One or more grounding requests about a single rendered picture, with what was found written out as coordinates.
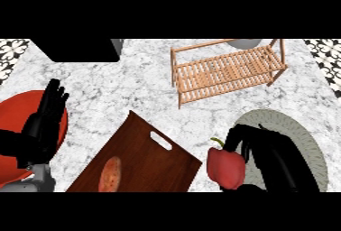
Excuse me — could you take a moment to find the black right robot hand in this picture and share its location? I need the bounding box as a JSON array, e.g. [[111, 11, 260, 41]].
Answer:
[[220, 123, 320, 193]]

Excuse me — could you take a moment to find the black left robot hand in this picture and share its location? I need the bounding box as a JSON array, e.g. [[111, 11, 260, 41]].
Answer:
[[0, 78, 71, 170]]

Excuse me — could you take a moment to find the red bell pepper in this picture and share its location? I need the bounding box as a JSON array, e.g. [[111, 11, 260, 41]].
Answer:
[[207, 137, 246, 191]]

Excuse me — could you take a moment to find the grey oval placemat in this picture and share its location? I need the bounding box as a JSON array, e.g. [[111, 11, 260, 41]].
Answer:
[[233, 108, 331, 193]]

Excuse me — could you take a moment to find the wooden tiered shelf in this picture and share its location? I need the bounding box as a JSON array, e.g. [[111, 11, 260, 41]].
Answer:
[[170, 38, 289, 110]]

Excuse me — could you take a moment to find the red round plate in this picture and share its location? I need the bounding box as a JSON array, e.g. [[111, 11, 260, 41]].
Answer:
[[0, 89, 69, 189]]

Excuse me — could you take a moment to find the orange sweet potato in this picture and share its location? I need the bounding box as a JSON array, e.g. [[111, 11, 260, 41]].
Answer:
[[97, 155, 122, 193]]

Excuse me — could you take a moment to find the dark wooden cutting board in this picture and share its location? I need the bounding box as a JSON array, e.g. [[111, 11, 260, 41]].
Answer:
[[65, 110, 204, 193]]

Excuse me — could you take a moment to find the black appliance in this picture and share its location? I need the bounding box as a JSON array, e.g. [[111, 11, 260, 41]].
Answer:
[[29, 38, 127, 63]]

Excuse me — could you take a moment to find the grey round bowl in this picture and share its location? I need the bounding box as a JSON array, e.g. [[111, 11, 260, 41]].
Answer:
[[226, 38, 264, 51]]

